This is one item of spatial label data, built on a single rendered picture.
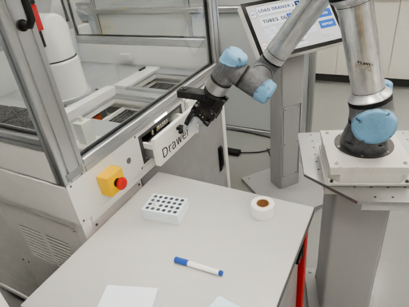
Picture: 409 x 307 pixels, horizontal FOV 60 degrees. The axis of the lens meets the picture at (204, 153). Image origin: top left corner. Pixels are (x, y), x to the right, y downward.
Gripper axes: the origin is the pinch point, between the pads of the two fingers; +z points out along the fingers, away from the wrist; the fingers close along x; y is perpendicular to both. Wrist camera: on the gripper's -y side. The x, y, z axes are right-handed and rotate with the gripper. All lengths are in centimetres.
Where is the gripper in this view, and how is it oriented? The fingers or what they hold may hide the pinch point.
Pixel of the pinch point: (186, 126)
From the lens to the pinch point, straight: 128.9
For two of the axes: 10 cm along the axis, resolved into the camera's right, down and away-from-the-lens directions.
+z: -4.2, 6.0, 6.8
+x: 4.6, -5.0, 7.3
